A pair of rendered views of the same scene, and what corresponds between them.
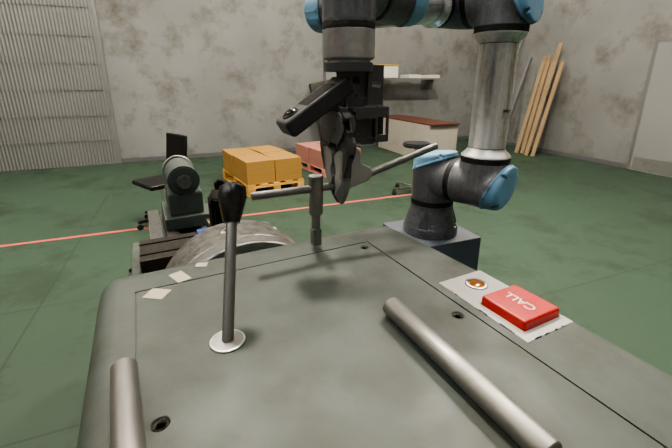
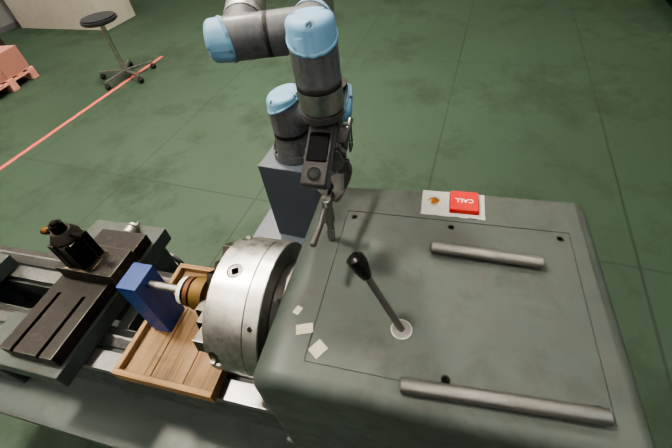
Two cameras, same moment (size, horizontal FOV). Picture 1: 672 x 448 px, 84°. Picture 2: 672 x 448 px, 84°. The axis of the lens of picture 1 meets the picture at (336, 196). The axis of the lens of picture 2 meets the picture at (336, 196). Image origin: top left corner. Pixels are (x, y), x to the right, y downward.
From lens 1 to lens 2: 54 cm
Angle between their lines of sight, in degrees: 45
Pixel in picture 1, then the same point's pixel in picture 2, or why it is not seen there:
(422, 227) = (298, 155)
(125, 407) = (443, 388)
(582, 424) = (531, 242)
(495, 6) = not seen: outside the picture
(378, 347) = (451, 271)
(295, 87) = not seen: outside the picture
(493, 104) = not seen: hidden behind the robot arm
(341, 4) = (329, 77)
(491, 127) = not seen: hidden behind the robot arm
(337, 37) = (329, 102)
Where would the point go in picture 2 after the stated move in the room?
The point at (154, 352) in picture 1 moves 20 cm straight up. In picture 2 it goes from (386, 367) to (384, 302)
